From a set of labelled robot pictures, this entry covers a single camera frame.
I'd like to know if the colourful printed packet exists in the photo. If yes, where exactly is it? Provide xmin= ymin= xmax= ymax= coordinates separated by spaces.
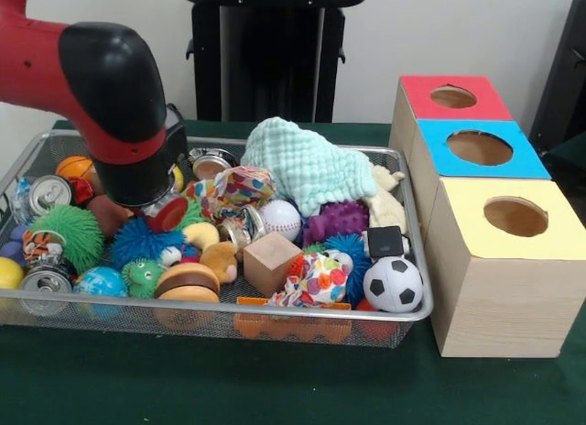
xmin=188 ymin=166 xmax=277 ymax=223

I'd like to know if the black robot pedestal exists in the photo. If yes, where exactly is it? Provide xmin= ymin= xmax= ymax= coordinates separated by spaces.
xmin=188 ymin=4 xmax=347 ymax=124

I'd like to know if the green spiky ball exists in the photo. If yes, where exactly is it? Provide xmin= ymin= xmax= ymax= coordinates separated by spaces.
xmin=29 ymin=203 xmax=105 ymax=274

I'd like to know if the wooden box with three holes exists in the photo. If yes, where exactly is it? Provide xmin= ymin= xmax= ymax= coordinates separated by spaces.
xmin=389 ymin=74 xmax=586 ymax=359

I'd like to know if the large blue spiky ball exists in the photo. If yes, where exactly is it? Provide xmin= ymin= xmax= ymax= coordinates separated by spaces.
xmin=110 ymin=216 xmax=185 ymax=271

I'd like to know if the mint green cloth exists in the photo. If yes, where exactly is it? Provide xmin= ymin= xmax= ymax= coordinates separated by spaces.
xmin=241 ymin=116 xmax=376 ymax=217

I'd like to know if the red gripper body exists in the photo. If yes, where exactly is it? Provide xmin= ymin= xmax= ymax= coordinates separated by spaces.
xmin=142 ymin=192 xmax=190 ymax=234

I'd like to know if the small colourful fabric toy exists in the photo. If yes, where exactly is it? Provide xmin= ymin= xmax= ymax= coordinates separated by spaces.
xmin=271 ymin=251 xmax=352 ymax=310

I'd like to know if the small white baseball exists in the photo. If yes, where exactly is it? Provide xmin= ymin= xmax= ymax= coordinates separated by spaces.
xmin=259 ymin=199 xmax=303 ymax=243

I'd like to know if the small soccer ball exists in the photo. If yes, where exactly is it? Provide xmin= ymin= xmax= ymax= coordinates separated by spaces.
xmin=364 ymin=256 xmax=425 ymax=314

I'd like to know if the clear mesh bin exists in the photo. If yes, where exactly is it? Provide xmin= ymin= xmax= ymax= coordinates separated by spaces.
xmin=0 ymin=130 xmax=435 ymax=349

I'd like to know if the small wooden block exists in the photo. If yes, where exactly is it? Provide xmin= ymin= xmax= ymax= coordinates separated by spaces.
xmin=243 ymin=231 xmax=303 ymax=298

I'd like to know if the cream yellow cloth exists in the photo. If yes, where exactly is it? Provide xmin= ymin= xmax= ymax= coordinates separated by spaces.
xmin=362 ymin=165 xmax=407 ymax=234

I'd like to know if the brown burger toy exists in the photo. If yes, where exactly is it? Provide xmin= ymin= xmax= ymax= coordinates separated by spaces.
xmin=154 ymin=262 xmax=222 ymax=305

